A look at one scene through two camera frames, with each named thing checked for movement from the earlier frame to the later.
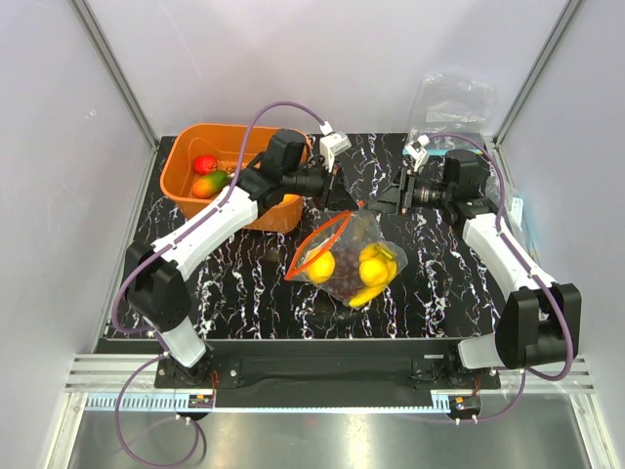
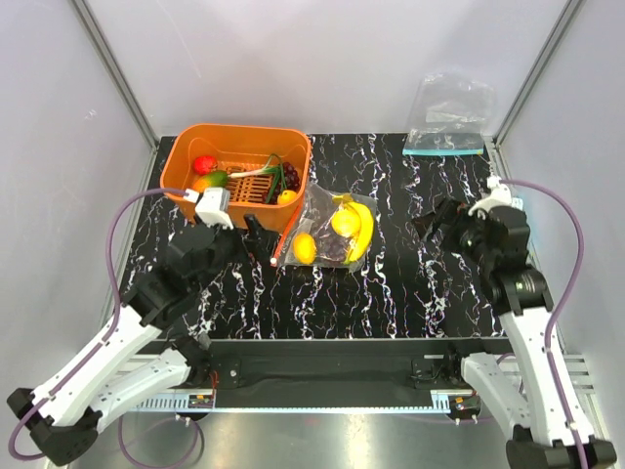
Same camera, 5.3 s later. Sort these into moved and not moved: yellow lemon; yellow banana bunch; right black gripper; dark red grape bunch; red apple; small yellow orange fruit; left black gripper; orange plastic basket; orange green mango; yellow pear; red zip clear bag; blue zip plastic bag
Moved: yellow lemon; yellow pear; yellow banana bunch; dark red grape bunch; right black gripper; left black gripper; red zip clear bag
Not moved: small yellow orange fruit; orange plastic basket; orange green mango; red apple; blue zip plastic bag
